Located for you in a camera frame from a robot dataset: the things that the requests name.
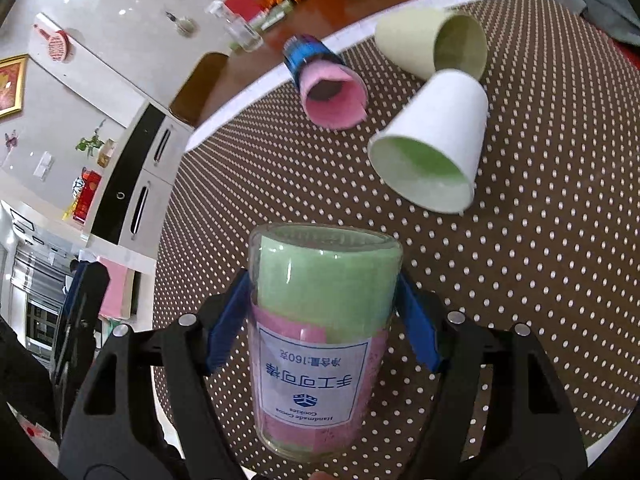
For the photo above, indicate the red box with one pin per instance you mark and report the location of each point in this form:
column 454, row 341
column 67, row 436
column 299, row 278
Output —
column 245, row 2

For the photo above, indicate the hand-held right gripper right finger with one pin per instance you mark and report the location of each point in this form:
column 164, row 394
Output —
column 421, row 332

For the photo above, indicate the clear plastic cup white label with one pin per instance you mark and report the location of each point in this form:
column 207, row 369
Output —
column 320, row 310

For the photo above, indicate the wooden chair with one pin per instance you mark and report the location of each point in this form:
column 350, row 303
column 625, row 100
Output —
column 200, row 85

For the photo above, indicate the white wall switch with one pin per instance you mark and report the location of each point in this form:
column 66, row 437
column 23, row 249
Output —
column 44, row 165

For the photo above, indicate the small green plant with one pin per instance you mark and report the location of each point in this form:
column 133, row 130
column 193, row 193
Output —
column 90, row 142

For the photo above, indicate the white paper cup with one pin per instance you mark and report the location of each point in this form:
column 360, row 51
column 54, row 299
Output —
column 445, row 115

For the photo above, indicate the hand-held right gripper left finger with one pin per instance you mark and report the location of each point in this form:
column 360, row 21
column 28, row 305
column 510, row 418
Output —
column 226, row 327

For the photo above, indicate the black and white cabinet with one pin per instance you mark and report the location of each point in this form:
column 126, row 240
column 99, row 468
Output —
column 135, row 175

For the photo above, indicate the blue and pink cup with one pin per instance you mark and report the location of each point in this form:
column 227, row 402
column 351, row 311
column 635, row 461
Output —
column 330, row 82

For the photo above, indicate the pale green cup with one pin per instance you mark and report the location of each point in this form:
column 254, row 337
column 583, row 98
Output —
column 405, row 40

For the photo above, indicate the gold picture frame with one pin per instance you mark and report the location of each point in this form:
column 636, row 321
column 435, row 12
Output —
column 10, row 85

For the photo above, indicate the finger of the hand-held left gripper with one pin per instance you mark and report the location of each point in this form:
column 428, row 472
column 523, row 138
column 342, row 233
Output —
column 82, row 320

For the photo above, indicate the pink board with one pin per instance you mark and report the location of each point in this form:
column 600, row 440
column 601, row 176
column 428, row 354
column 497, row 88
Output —
column 116, row 287

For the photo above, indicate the brown dotted table mat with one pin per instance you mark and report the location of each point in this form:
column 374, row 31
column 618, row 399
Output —
column 525, row 260

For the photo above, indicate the red packet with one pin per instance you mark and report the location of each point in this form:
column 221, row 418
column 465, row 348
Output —
column 86, row 197

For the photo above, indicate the pale green packet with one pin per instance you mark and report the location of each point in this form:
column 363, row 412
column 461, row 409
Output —
column 274, row 15

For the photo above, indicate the clear glass bottle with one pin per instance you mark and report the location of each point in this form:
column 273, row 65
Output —
column 240, row 30

